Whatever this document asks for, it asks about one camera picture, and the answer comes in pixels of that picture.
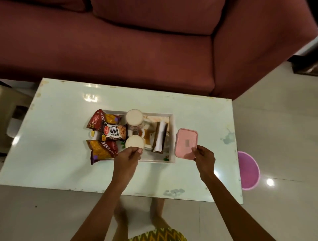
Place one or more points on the white and red peanut packet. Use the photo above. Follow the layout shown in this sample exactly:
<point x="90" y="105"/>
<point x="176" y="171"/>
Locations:
<point x="114" y="132"/>

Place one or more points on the yellow patterned garment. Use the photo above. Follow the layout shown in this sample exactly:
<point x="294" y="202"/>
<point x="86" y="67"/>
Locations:
<point x="159" y="235"/>

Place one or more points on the person's right thumb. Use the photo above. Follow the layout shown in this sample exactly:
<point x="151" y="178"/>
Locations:
<point x="195" y="153"/>

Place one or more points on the maroon sofa back cushion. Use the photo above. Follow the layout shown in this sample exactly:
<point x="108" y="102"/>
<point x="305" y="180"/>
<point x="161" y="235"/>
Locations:
<point x="159" y="15"/>

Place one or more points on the person's left thumb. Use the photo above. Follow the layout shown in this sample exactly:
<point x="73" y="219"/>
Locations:
<point x="137" y="150"/>

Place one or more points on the dark wooden furniture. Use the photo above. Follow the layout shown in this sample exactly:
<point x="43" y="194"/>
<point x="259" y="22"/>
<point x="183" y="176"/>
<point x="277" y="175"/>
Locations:
<point x="304" y="64"/>

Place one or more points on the person's right leg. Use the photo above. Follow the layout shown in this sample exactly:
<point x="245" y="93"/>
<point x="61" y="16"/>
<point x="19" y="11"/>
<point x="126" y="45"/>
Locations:
<point x="157" y="211"/>

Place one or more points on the person's leg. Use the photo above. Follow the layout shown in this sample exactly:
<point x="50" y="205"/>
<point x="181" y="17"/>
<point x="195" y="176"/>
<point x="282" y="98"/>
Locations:
<point x="121" y="218"/>
<point x="157" y="211"/>

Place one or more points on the brown and white box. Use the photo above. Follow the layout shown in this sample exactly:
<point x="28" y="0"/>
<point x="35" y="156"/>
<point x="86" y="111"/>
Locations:
<point x="160" y="136"/>

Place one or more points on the person's right forearm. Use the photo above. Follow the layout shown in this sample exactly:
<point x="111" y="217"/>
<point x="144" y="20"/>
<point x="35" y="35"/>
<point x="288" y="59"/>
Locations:
<point x="233" y="208"/>

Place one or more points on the tall white-lidded glass jar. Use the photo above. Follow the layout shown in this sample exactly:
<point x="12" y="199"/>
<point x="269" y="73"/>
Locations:
<point x="134" y="118"/>

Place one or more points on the maroon sofa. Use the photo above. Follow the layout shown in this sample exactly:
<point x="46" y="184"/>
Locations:
<point x="124" y="62"/>

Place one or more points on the person's left forearm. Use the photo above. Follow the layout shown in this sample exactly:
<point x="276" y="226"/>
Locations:
<point x="101" y="211"/>

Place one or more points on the yellow and purple snack packet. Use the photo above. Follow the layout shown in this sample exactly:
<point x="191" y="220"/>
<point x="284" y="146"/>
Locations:
<point x="101" y="149"/>

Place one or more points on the person's right hand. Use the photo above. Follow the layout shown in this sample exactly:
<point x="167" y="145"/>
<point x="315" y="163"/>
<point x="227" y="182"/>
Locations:
<point x="205" y="162"/>

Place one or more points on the white rectangular tray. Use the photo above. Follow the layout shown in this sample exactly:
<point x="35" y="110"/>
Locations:
<point x="159" y="160"/>

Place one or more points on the red and yellow snack packet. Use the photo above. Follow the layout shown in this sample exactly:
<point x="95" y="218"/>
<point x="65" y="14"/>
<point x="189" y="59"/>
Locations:
<point x="99" y="121"/>

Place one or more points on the small white-lidded jar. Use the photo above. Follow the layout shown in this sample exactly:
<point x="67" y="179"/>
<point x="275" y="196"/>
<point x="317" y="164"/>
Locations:
<point x="134" y="142"/>

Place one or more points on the pink plastic basin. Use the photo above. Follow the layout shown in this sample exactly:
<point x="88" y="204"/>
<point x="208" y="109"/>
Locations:
<point x="248" y="171"/>

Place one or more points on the person's left leg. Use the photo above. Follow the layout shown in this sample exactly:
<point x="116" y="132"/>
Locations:
<point x="121" y="218"/>

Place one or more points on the person's left hand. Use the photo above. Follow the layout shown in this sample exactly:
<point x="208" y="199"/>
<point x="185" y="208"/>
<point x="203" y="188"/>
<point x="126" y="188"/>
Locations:
<point x="125" y="165"/>

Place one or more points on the pink plastic lidded container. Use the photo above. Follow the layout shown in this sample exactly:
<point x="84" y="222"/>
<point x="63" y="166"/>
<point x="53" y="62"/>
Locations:
<point x="186" y="142"/>

